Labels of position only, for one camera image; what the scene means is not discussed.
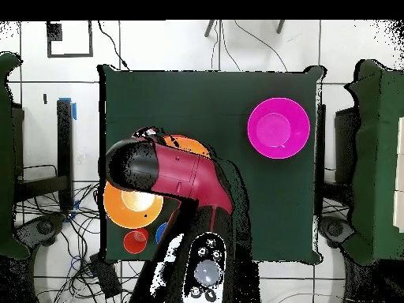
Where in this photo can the dark blue plastic bowl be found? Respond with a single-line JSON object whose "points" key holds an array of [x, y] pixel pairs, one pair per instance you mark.
{"points": [[161, 233]]}

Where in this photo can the dark green tablecloth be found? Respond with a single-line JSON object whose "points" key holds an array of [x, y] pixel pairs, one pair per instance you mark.
{"points": [[189, 104]]}

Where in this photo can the black power strip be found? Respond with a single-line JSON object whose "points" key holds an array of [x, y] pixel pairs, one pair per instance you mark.
{"points": [[105, 274]]}

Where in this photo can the orange plastic cup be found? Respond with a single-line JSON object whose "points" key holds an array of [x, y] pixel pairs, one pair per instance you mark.
{"points": [[135, 241]]}

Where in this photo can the large pink plastic bowl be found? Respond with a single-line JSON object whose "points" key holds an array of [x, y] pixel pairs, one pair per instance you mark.
{"points": [[278, 127]]}

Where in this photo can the camera tripod legs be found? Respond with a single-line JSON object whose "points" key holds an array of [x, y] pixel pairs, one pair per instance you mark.
{"points": [[209, 29]]}

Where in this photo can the black chair base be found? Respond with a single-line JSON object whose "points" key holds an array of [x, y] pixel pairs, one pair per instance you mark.
{"points": [[44, 227], [334, 230]]}

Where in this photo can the large orange plastic bowl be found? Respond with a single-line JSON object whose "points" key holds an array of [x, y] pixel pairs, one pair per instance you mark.
{"points": [[120, 211], [192, 146]]}

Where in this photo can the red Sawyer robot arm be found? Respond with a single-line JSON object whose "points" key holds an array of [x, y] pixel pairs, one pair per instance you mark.
{"points": [[183, 170]]}

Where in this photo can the black metal frame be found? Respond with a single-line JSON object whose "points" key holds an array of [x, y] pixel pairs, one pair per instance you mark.
{"points": [[64, 151]]}

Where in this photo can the green cloth side table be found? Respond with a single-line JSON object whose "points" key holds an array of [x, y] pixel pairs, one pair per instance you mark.
{"points": [[375, 157], [6, 157]]}

